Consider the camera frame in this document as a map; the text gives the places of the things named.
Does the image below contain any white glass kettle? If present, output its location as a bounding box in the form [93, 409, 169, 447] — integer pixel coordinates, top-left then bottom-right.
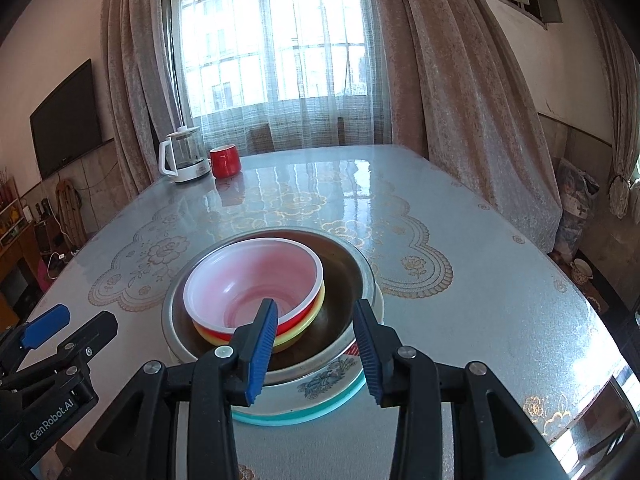
[158, 125, 212, 184]

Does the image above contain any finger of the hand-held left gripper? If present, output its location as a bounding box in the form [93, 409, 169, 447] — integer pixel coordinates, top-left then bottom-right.
[0, 304, 71, 362]
[0, 311, 119, 395]

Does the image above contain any small wooden shelf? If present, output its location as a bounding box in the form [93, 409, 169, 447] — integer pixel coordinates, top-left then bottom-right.
[0, 170, 31, 241]

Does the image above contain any wooden dining chair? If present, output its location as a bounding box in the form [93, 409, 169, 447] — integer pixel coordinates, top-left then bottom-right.
[248, 117, 347, 156]

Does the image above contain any large white dragon print plate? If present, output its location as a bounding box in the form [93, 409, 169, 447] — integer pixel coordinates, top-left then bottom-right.
[165, 280, 387, 418]

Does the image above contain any red plastic bowl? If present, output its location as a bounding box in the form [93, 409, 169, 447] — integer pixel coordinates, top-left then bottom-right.
[182, 238, 326, 343]

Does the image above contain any barred window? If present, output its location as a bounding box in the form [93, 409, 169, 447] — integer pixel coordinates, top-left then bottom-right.
[160, 0, 381, 111]

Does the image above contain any tied beige curtain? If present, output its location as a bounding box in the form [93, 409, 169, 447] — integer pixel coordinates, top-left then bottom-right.
[570, 0, 640, 221]

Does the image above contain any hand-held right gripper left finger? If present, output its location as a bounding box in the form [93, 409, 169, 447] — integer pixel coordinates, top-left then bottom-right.
[65, 298, 279, 480]

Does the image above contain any patterned plastic bag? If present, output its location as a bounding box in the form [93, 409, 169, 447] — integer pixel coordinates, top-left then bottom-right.
[555, 157, 601, 261]

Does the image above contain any teal plastic plate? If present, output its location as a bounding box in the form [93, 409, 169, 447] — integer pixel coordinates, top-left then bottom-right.
[231, 375, 368, 428]

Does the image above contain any white sheer curtain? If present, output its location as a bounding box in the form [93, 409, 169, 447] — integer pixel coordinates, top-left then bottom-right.
[165, 0, 396, 156]

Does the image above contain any wooden folding chair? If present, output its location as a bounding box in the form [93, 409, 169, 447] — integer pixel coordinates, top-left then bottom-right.
[54, 177, 87, 247]

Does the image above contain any stainless steel bowl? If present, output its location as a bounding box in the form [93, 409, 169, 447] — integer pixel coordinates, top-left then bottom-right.
[161, 228, 377, 386]

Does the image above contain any yellow plastic bowl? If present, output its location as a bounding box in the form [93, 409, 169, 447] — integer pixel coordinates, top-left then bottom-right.
[192, 280, 327, 353]

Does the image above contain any red mug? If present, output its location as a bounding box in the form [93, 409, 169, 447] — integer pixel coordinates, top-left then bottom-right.
[209, 144, 239, 179]

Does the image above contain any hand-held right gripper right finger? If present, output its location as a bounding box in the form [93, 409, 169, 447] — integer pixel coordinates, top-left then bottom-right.
[353, 299, 571, 480]

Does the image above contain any black wall television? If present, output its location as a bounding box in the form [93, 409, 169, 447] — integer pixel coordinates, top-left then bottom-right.
[29, 58, 103, 180]

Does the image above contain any wooden cabinet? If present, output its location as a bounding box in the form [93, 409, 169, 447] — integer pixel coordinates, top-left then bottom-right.
[0, 220, 43, 311]

